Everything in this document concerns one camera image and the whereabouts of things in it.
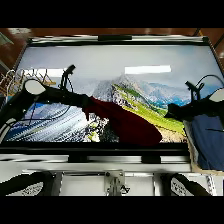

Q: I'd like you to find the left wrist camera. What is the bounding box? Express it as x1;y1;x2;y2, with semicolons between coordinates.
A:
59;64;77;92

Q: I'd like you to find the dark red T-shirt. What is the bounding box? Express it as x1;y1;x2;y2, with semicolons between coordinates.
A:
82;96;164;148

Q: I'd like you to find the black cable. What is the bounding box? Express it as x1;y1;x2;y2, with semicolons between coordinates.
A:
195;73;224;90
0;99;74;135

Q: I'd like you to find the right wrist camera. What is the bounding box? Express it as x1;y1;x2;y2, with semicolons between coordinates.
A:
184;80;205;101

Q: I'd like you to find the blue garment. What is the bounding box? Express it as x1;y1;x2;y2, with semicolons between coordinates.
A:
189;114;224;172

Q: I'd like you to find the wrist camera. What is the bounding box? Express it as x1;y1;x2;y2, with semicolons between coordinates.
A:
59;64;77;92
184;80;205;101

